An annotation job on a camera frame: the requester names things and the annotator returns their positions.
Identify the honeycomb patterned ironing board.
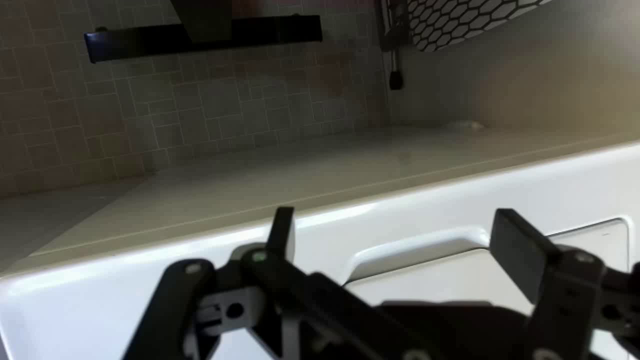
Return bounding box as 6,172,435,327
374,0,549,91

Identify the white washing machine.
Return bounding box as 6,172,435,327
1,142,640,360

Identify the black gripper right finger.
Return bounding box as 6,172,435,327
489,209,640,360

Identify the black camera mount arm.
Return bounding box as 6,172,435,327
84,0,322,64

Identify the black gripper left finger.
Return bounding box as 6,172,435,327
120,205,375,360

